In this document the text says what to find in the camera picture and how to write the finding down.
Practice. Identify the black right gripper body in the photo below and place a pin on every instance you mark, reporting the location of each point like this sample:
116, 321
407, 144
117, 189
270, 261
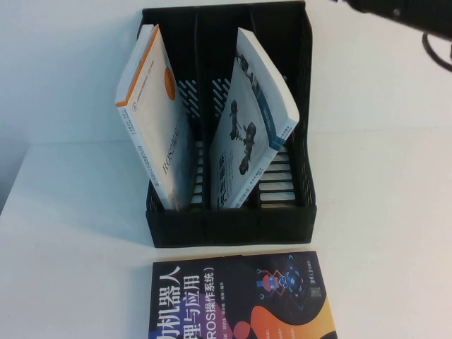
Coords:
388, 10

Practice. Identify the white car suspension book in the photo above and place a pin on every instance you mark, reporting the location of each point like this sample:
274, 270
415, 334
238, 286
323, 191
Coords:
243, 123

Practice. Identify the white orange ROS2 book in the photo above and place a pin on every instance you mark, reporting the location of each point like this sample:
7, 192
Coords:
152, 106

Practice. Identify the black plastic three-slot book stand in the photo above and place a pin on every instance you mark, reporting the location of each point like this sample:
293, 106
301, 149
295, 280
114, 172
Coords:
229, 226

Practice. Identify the dark colourful robot ROS book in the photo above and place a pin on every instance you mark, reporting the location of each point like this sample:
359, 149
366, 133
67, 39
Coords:
229, 300

